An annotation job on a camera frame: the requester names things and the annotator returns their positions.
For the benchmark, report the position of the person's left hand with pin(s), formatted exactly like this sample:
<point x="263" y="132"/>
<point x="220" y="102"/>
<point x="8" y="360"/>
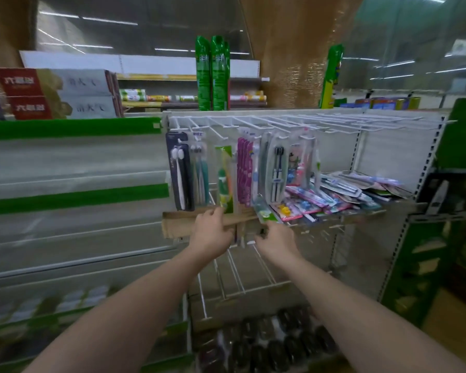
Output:
<point x="211" y="234"/>

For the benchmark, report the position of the green yellow spray can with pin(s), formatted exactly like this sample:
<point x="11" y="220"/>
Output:
<point x="331" y="77"/>

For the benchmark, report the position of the person's right forearm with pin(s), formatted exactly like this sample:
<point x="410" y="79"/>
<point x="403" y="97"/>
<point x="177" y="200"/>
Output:
<point x="373" y="318"/>

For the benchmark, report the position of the clear green toothbrush pack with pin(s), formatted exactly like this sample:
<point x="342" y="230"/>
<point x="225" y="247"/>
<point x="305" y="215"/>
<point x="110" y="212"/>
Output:
<point x="317" y="167"/>

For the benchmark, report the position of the row of colourful wrap rolls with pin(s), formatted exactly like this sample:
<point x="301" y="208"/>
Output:
<point x="248" y="98"/>

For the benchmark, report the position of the white shelf unit yellow strips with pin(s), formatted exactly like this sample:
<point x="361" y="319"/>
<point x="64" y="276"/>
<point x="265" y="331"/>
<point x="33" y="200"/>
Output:
<point x="81" y="62"/>

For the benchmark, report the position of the teal twin toothbrush pack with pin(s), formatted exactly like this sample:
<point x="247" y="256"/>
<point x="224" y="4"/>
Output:
<point x="202" y="174"/>

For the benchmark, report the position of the clear pink-topped toothbrush pack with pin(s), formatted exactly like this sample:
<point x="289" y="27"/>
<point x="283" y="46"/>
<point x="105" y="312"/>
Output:
<point x="310" y="159"/>

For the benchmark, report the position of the tall green spray can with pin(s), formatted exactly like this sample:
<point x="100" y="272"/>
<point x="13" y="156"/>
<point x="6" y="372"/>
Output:
<point x="218" y="73"/>
<point x="203" y="73"/>

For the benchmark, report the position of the person's right hand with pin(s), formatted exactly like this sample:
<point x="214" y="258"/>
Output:
<point x="279" y="242"/>

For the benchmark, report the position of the green spray can red side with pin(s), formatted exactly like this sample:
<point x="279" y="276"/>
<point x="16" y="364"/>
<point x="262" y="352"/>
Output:
<point x="228" y="81"/>

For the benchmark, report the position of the pink label toothbrush pack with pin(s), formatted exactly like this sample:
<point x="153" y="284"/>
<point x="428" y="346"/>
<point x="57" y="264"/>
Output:
<point x="240" y="170"/>
<point x="250" y="170"/>

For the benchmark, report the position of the pile of toothbrush packs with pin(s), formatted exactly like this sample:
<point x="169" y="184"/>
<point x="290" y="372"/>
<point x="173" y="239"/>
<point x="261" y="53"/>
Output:
<point x="341" y="194"/>

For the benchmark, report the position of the black product box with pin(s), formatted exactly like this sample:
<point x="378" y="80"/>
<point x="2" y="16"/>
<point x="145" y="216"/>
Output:
<point x="458" y="194"/>

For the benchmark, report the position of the brown cardboard tray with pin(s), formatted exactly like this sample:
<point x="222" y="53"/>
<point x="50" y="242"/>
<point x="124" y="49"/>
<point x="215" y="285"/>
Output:
<point x="178" y="225"/>

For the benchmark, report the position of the woven brown column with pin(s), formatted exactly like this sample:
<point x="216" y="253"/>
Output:
<point x="303" y="46"/>
<point x="4" y="34"/>

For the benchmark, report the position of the oval twin black toothbrush pack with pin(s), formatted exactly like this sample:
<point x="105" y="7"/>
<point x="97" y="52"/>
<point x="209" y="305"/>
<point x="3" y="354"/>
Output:
<point x="277" y="170"/>

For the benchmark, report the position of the row of colourful boxes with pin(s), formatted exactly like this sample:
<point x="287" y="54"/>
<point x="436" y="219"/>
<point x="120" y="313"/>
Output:
<point x="384" y="104"/>

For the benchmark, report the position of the person's left forearm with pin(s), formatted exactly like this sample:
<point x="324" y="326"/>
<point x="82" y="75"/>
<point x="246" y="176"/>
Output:
<point x="112" y="322"/>

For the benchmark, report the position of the kids toothbrush pack yellow toy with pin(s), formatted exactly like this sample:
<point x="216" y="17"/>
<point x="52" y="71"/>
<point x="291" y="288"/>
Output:
<point x="283" y="210"/>

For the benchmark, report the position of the green label toothbrush pack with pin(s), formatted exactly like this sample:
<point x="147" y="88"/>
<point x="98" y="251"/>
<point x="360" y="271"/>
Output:
<point x="223" y="182"/>

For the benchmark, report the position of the red white toothpaste box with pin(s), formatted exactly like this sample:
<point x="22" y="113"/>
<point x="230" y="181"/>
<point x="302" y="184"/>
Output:
<point x="81" y="107"/>
<point x="113" y="83"/>
<point x="119" y="106"/>
<point x="73" y="81"/>

